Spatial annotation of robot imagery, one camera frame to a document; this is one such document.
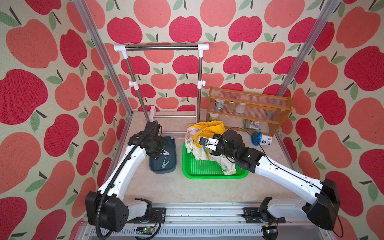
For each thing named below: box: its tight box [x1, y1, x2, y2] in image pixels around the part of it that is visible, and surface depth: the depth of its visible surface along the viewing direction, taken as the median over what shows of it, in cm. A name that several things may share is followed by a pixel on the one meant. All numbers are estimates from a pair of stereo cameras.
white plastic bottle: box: [235, 102, 247, 114], surface depth 102 cm
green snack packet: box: [243, 119, 261, 131], surface depth 110 cm
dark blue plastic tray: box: [149, 136, 177, 174], surface depth 92 cm
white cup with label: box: [214, 99, 225, 109], surface depth 103 cm
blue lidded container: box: [251, 131, 273, 147], surface depth 100 cm
